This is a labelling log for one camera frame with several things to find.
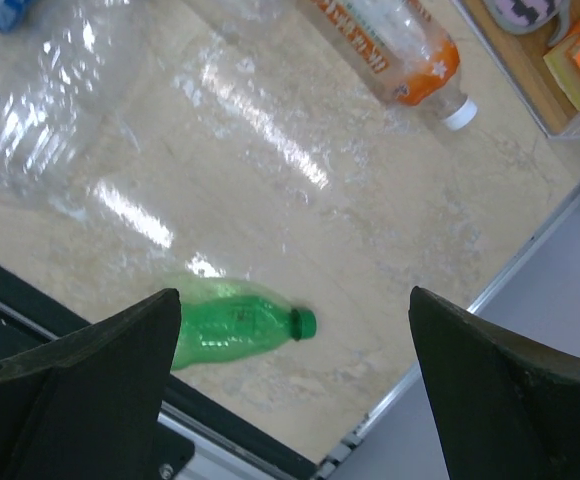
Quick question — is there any white wire shelf rack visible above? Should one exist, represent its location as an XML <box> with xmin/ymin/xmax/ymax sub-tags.
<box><xmin>454</xmin><ymin>1</ymin><xmax>580</xmax><ymax>140</ymax></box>

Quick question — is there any green plastic bottle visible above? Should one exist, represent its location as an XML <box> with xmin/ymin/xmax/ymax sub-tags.
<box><xmin>165</xmin><ymin>273</ymin><xmax>317</xmax><ymax>371</ymax></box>

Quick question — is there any purple wavy pattern pouch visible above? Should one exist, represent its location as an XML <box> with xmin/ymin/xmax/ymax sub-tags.
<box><xmin>483</xmin><ymin>0</ymin><xmax>571</xmax><ymax>35</ymax></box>

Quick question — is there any slim clear bottle white cap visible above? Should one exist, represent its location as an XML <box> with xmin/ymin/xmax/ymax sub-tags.
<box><xmin>0</xmin><ymin>1</ymin><xmax>149</xmax><ymax>205</ymax></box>

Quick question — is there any sponge pack bottom shelf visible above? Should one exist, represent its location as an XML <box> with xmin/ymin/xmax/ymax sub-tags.
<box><xmin>543</xmin><ymin>34</ymin><xmax>580</xmax><ymax>112</ymax></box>

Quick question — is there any orange label clear bottle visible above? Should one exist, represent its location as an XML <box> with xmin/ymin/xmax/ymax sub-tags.
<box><xmin>298</xmin><ymin>1</ymin><xmax>478</xmax><ymax>131</ymax></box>

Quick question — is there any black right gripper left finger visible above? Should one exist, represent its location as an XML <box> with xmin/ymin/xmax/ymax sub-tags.
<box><xmin>0</xmin><ymin>289</ymin><xmax>181</xmax><ymax>479</ymax></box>

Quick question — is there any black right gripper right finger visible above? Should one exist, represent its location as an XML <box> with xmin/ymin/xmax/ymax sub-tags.
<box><xmin>408</xmin><ymin>287</ymin><xmax>580</xmax><ymax>479</ymax></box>

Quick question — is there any blue label clear bottle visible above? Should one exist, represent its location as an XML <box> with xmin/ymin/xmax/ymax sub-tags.
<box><xmin>0</xmin><ymin>0</ymin><xmax>34</xmax><ymax>32</ymax></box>

